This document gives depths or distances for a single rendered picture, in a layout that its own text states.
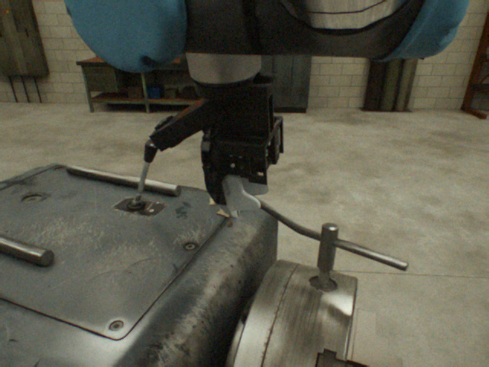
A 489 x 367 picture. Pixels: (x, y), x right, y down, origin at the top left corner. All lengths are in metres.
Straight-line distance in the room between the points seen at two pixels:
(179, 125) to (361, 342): 0.43
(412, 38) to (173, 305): 0.37
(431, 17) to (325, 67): 6.75
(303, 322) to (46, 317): 0.30
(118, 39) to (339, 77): 6.83
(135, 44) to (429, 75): 7.31
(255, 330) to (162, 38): 0.35
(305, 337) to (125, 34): 0.36
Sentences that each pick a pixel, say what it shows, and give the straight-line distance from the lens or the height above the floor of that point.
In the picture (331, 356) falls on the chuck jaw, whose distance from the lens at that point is 0.45.
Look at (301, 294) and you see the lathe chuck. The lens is 0.48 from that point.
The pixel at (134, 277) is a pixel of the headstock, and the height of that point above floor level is 1.26.
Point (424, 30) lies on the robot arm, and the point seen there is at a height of 1.56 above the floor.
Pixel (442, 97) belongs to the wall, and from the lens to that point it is 7.66.
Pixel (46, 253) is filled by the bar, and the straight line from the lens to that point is 0.56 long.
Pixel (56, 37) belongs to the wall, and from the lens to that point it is 7.92.
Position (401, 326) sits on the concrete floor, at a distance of 2.29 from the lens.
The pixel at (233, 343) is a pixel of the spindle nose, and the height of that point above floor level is 1.17.
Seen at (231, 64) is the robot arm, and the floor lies 1.52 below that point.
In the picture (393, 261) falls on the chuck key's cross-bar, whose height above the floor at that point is 1.31.
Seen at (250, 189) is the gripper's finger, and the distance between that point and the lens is 0.49.
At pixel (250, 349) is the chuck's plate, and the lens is 0.46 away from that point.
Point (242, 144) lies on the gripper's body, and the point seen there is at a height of 1.44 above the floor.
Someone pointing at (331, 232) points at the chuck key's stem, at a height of 1.31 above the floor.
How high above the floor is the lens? 1.56
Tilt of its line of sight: 27 degrees down
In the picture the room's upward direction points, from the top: straight up
